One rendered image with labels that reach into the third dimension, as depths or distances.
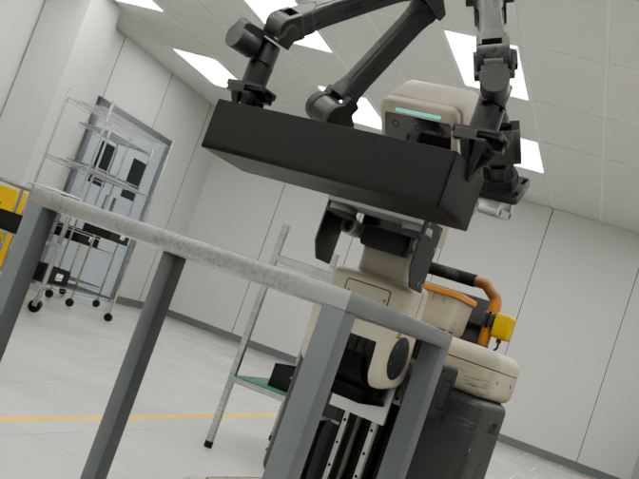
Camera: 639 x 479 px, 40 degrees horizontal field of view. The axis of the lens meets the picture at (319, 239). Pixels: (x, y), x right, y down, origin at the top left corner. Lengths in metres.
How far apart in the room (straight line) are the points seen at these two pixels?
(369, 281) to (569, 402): 9.40
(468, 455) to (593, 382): 9.18
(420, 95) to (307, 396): 1.04
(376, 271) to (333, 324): 0.86
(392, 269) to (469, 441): 0.47
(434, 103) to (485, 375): 0.68
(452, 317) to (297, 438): 1.12
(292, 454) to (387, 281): 0.87
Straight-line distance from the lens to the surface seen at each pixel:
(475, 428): 2.28
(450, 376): 2.19
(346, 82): 2.20
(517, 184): 2.09
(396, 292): 2.08
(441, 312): 2.36
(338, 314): 1.30
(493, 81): 1.69
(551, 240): 11.62
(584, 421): 11.43
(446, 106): 2.09
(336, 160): 1.75
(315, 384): 1.30
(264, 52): 2.03
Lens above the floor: 0.75
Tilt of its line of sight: 4 degrees up
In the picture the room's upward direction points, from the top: 19 degrees clockwise
